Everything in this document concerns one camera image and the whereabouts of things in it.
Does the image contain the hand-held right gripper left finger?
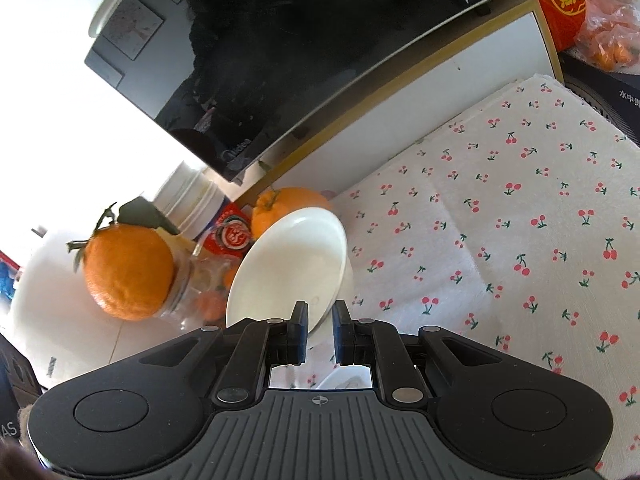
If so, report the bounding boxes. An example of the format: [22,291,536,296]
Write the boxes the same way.
[135,300,309,407]

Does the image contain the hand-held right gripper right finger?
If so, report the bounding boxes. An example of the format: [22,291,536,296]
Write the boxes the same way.
[332,300,503,406]

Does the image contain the large white bowl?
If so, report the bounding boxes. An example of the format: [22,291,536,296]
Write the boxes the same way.
[225,206,354,337]

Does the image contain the cream air fryer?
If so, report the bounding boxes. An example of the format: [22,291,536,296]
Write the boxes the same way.
[7,230,213,392]

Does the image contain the clear jar of fruits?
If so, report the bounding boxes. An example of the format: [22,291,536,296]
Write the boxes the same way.
[154,237,251,332]

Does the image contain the red label packet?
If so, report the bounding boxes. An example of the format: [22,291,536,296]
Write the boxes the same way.
[202,203,254,257]

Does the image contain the orange with stem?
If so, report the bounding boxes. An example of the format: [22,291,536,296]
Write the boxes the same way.
[250,187,334,241]

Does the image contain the large orange with leaves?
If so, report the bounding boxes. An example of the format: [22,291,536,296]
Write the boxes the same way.
[67,197,182,322]

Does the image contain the stack of white containers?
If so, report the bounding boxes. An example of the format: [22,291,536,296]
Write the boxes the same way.
[152,159,237,242]

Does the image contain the cherry print tablecloth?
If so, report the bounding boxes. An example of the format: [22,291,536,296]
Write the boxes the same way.
[272,72,640,413]

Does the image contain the black microwave oven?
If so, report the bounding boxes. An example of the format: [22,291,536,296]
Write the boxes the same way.
[83,0,495,184]

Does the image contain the black printed box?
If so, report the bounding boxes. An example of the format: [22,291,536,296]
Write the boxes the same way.
[557,52,640,147]

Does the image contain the red printed bag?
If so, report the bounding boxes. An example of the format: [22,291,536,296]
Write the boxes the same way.
[529,0,597,52]

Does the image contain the clear bag of oranges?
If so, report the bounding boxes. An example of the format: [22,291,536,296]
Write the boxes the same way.
[574,0,640,74]

